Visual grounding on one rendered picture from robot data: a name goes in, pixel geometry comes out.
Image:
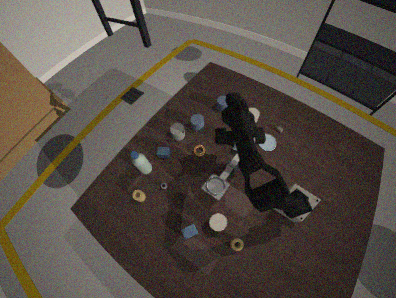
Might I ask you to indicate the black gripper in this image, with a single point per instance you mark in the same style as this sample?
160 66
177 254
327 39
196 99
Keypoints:
222 137

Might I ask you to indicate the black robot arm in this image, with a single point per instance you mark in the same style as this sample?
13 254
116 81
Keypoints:
273 194

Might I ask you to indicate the small blue block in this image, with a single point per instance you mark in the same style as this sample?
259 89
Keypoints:
189 231
163 152

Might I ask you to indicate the blue cylinder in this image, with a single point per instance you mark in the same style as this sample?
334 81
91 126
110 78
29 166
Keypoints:
221 105
197 122

